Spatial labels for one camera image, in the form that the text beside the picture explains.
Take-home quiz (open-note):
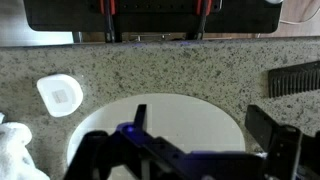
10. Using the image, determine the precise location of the black comb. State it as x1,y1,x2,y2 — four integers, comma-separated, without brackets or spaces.
267,60,320,99

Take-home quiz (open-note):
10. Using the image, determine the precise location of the white oval sink basin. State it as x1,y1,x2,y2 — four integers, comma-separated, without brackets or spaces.
66,93,247,168

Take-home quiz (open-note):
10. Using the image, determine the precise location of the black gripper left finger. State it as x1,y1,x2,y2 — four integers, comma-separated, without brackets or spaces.
63,104,192,180

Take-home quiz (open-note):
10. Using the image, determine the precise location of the white terry towel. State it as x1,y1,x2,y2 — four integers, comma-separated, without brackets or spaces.
0,113,51,180

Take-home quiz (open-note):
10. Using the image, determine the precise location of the red black bar clamp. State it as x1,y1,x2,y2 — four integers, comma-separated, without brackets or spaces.
99,0,123,44
185,0,213,41

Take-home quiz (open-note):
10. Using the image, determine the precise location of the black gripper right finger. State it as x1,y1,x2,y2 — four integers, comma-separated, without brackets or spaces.
244,104,320,180

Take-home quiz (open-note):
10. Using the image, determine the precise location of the metal drawer handle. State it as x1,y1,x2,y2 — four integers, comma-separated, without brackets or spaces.
130,32,172,42

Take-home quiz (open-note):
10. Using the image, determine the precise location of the thin white cable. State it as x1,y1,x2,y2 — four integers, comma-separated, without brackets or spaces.
279,6,320,26

